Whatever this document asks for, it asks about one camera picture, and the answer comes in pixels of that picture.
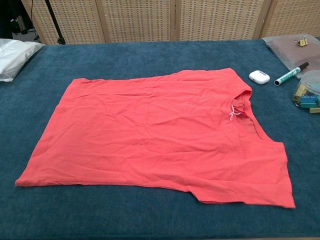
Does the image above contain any green white marker pen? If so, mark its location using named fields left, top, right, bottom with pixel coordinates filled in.
left=273, top=61, right=310, bottom=87

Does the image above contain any maroon garment in plastic bag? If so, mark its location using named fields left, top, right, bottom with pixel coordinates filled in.
left=261, top=33, right=320, bottom=80

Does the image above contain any blue carpet table cover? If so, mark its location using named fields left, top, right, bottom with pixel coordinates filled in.
left=0, top=37, right=320, bottom=240

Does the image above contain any red cloth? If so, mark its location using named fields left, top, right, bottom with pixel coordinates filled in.
left=14, top=67, right=296, bottom=209

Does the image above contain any white garment in plastic bag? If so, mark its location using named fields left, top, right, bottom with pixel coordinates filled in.
left=0, top=38, right=46, bottom=83

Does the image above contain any white earbuds case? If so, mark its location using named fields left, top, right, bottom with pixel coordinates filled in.
left=248, top=70, right=271, bottom=85

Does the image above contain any woven rattan folding screen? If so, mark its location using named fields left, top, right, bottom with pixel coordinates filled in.
left=21, top=0, right=320, bottom=45

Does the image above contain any white tag string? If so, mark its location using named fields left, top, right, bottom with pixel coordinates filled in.
left=228, top=104, right=241, bottom=123

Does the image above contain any black tripod stand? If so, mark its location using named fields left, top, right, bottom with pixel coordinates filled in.
left=44, top=0, right=66, bottom=45

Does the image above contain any clear tub of binder clips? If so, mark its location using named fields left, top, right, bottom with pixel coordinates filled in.
left=291, top=69, right=320, bottom=115

